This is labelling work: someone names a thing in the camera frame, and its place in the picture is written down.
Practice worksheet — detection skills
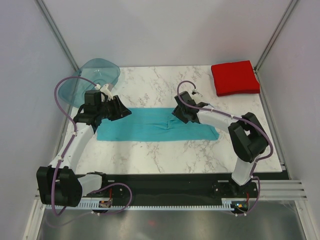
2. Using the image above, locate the aluminium corner post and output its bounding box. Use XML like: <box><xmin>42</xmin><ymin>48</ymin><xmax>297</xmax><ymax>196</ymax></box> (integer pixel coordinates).
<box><xmin>253</xmin><ymin>0</ymin><xmax>301</xmax><ymax>73</ymax></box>
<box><xmin>34</xmin><ymin>0</ymin><xmax>79</xmax><ymax>71</ymax></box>

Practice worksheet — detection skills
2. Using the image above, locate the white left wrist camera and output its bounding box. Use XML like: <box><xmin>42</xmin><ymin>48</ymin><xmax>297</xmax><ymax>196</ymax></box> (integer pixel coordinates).
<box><xmin>99</xmin><ymin>83</ymin><xmax>113</xmax><ymax>99</ymax></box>

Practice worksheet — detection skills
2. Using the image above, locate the aluminium frame rail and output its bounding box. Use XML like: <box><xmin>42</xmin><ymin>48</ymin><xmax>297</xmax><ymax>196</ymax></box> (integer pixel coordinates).
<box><xmin>34</xmin><ymin>178</ymin><xmax>310</xmax><ymax>201</ymax></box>

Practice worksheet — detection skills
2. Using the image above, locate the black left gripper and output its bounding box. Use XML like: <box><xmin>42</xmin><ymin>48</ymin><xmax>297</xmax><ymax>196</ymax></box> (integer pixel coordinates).
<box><xmin>97</xmin><ymin>95</ymin><xmax>132</xmax><ymax>122</ymax></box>

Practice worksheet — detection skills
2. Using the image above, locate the teal transparent plastic bin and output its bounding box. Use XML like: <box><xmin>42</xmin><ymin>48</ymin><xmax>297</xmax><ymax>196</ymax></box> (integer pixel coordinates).
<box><xmin>58</xmin><ymin>58</ymin><xmax>121</xmax><ymax>108</ymax></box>

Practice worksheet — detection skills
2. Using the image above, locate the teal t shirt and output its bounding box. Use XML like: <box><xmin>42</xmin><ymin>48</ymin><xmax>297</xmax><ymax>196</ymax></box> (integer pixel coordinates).
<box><xmin>96</xmin><ymin>108</ymin><xmax>220</xmax><ymax>142</ymax></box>

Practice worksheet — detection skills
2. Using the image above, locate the left aluminium corner post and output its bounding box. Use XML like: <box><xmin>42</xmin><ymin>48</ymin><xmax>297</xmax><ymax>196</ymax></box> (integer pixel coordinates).
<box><xmin>34</xmin><ymin>0</ymin><xmax>79</xmax><ymax>71</ymax></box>

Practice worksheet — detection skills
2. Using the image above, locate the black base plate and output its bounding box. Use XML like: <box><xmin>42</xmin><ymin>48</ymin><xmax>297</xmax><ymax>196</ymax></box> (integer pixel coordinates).
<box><xmin>92</xmin><ymin>173</ymin><xmax>258</xmax><ymax>205</ymax></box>

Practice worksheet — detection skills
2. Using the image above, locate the right aluminium corner post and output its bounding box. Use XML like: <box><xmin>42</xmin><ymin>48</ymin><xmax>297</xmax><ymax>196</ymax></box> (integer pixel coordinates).
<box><xmin>253</xmin><ymin>0</ymin><xmax>301</xmax><ymax>73</ymax></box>

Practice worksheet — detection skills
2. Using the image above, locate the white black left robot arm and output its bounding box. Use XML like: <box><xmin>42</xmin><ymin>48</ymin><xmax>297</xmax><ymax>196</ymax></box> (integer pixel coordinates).
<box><xmin>36</xmin><ymin>90</ymin><xmax>132</xmax><ymax>207</ymax></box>

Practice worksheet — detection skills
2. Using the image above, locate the folded red t shirt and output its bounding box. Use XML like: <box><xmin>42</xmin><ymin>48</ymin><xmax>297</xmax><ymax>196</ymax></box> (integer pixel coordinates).
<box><xmin>211</xmin><ymin>60</ymin><xmax>260</xmax><ymax>97</ymax></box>

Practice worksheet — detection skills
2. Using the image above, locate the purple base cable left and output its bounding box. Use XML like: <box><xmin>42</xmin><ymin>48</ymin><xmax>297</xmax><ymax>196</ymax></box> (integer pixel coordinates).
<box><xmin>44</xmin><ymin>182</ymin><xmax>133</xmax><ymax>228</ymax></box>

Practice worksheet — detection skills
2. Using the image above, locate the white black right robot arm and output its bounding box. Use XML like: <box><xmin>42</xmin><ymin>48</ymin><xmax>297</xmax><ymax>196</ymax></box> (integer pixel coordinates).
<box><xmin>172</xmin><ymin>91</ymin><xmax>273</xmax><ymax>197</ymax></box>

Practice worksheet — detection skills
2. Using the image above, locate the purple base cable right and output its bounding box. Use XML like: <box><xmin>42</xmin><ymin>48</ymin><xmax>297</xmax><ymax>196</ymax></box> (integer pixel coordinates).
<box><xmin>229</xmin><ymin>191</ymin><xmax>262</xmax><ymax>218</ymax></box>

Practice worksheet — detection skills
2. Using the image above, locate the white slotted cable duct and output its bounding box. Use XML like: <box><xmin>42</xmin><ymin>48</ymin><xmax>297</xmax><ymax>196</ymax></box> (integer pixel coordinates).
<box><xmin>74</xmin><ymin>197</ymin><xmax>251</xmax><ymax>212</ymax></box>

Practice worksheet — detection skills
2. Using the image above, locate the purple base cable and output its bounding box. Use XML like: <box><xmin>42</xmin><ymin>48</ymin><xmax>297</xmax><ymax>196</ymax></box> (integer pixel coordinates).
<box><xmin>229</xmin><ymin>191</ymin><xmax>262</xmax><ymax>218</ymax></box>
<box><xmin>44</xmin><ymin>182</ymin><xmax>133</xmax><ymax>228</ymax></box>

